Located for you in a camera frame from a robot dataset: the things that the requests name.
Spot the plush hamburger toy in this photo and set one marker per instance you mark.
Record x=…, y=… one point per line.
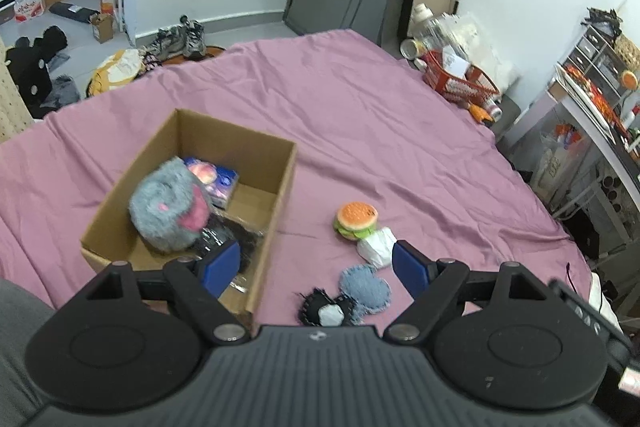
x=356, y=220

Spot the blue denim round pad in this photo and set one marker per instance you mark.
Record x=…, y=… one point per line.
x=370, y=293

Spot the yellow white clothes pile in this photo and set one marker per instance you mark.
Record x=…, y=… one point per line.
x=120, y=69

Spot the grey drawer organizer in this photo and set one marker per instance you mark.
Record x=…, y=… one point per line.
x=593, y=56

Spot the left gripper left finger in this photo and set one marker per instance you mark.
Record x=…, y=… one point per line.
x=196, y=286

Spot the black plush with dots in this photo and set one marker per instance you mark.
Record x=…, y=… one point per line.
x=28, y=66

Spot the grey sneakers pair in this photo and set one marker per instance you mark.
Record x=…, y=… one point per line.
x=186, y=39

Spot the black plastic bag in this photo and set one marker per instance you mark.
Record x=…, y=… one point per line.
x=225, y=250

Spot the orange bottle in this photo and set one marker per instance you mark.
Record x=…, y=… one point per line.
x=480, y=115

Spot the clear plastic jar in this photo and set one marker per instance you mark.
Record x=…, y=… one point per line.
x=425, y=27

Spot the pink bed sheet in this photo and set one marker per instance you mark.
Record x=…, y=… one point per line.
x=366, y=128

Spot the red plastic basket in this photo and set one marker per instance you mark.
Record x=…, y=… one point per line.
x=472, y=85

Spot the white soft packet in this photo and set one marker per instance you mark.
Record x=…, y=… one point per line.
x=377, y=248

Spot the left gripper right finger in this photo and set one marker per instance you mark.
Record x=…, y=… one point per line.
x=435, y=287

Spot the small open carton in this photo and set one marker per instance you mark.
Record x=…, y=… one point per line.
x=102, y=25

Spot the grey plush elephant toy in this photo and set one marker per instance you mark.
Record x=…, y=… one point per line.
x=170, y=207

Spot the white desk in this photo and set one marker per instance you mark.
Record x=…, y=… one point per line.
x=561, y=92

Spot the blue tissue pack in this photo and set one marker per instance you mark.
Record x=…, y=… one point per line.
x=219, y=182

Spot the white plastic bag under desk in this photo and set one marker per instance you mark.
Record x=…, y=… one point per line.
x=564, y=147

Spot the brown cardboard box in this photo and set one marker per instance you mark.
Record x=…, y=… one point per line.
x=265, y=164

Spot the black white fringed pad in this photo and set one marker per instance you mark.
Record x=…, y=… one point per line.
x=318, y=309

